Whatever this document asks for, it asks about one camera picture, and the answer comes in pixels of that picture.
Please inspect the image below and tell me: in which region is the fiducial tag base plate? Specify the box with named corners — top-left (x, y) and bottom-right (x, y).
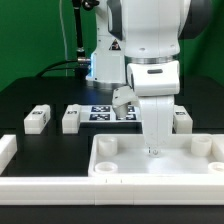
top-left (81, 105), bottom-right (141, 123)

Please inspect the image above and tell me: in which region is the white U-shaped border fence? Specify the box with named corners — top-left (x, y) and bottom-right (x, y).
top-left (0, 135), bottom-right (224, 205)

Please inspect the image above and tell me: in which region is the black cable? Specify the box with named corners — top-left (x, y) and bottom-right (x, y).
top-left (34, 59), bottom-right (88, 78)

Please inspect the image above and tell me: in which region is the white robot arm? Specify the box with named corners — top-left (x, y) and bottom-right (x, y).
top-left (86, 0), bottom-right (212, 156)

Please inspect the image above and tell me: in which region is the white desk top tray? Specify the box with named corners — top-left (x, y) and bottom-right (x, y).
top-left (88, 134), bottom-right (224, 176)

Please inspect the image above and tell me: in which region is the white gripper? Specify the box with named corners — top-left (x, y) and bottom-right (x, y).
top-left (127, 61), bottom-right (180, 157)

